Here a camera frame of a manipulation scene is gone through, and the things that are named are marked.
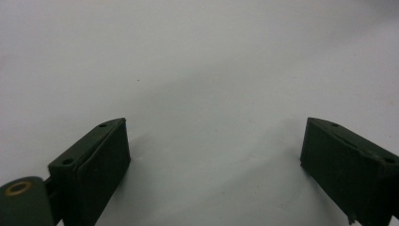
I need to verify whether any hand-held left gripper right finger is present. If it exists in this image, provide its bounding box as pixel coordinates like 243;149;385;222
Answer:
299;117;399;226

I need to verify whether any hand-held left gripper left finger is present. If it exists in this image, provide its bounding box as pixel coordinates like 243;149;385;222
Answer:
47;117;132;226

